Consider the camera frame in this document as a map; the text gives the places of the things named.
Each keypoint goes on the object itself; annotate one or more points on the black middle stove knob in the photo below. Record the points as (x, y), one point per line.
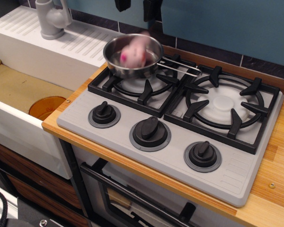
(150, 135)

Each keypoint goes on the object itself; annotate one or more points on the orange plastic sink drain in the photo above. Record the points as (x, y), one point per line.
(42, 108)

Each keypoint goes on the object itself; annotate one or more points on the grey toy faucet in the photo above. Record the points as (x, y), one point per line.
(52, 21)

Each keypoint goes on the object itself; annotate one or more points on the black stove knob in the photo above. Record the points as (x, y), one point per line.
(150, 135)
(104, 116)
(202, 157)

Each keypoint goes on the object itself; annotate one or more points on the toy oven door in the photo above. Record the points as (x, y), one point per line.
(128, 200)

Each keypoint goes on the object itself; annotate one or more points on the black oven door handle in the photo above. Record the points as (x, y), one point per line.
(95, 171)

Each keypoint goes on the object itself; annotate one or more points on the white burner cap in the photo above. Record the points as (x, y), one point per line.
(221, 101)
(138, 85)

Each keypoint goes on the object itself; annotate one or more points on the black right stove knob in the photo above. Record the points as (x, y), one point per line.
(202, 157)

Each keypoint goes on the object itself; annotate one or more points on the wooden drawer cabinet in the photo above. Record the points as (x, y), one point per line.
(40, 187)

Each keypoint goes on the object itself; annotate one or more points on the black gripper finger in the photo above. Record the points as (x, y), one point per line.
(122, 5)
(150, 9)

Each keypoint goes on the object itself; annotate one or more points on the white toy sink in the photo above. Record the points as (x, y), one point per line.
(32, 68)

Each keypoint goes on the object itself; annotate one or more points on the black left stove knob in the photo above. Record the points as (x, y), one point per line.
(104, 116)

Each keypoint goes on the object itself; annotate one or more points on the black burner grate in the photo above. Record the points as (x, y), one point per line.
(233, 110)
(152, 95)

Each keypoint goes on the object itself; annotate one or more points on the pink stuffed pig toy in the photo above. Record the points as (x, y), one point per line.
(134, 54)

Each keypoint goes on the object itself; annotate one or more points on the grey toy stove top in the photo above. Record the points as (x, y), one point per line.
(231, 182)

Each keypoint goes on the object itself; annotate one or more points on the stainless steel pan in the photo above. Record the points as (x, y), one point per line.
(112, 51)

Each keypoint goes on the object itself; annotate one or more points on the white right burner cap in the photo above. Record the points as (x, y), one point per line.
(221, 101)

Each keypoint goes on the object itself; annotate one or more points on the white left burner cap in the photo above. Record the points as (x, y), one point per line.
(138, 85)

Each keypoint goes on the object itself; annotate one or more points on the black right burner grate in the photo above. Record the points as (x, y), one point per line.
(233, 110)

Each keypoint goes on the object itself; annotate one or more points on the black left burner grate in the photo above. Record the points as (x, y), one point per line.
(152, 95)

